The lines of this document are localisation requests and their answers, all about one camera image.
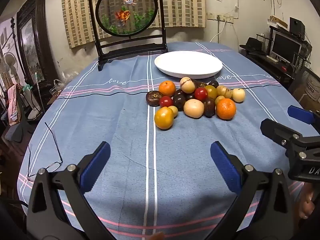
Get orange mandarin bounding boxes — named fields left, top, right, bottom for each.
left=216, top=98, right=236, bottom=120
left=158, top=80, right=176, bottom=97

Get small yellow longan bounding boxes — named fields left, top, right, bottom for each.
left=215, top=95, right=225, bottom=105
left=169, top=105, right=178, bottom=118

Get beige fruit pair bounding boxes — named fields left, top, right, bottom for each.
left=216, top=85, right=232, bottom=99

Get dark plum front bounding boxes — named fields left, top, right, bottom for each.
left=203, top=98, right=215, bottom=118

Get olive yellow tomato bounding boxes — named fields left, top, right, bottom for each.
left=204, top=85, right=217, bottom=99

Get small dark plum back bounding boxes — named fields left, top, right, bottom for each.
left=208, top=80, right=219, bottom=88

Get red cherry tomato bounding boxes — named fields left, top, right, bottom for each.
left=194, top=87, right=208, bottom=102
left=159, top=96, right=174, bottom=108

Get large cream round fruit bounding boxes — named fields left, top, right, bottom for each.
left=183, top=99, right=204, bottom=119

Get cream fruit brown stripe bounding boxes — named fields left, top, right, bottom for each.
left=180, top=76, right=195, bottom=94

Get yellow orange tomato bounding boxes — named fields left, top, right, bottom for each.
left=154, top=107, right=174, bottom=130

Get brown mangosteen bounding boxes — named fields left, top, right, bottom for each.
left=146, top=90, right=163, bottom=107

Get small yellow longan front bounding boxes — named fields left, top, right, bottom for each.
left=169, top=105, right=178, bottom=118

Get person right hand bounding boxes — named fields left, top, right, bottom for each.
left=298, top=183, right=315, bottom=219

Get computer monitor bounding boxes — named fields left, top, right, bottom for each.
left=271, top=31, right=302, bottom=64

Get black hat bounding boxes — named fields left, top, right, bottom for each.
left=239, top=37, right=263, bottom=52

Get dark mangosteen back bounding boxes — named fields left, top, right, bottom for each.
left=192, top=79, right=207, bottom=89

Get black speaker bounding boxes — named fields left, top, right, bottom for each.
left=290, top=17, right=305, bottom=40

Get white oval plate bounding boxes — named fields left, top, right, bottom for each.
left=154, top=50, right=223, bottom=79

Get blue striped tablecloth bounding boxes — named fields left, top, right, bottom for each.
left=17, top=41, right=316, bottom=240

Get checked beige curtain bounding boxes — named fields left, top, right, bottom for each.
left=61, top=0, right=206, bottom=48

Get round goldfish screen black stand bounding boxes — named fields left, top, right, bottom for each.
left=88, top=0, right=168, bottom=71

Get thin wire eyeglasses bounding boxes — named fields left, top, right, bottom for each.
left=27, top=122, right=63, bottom=182

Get white power cable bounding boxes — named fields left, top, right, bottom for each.
left=209, top=17, right=228, bottom=43

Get wall power strip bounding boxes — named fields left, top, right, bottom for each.
left=207, top=12, right=234, bottom=24

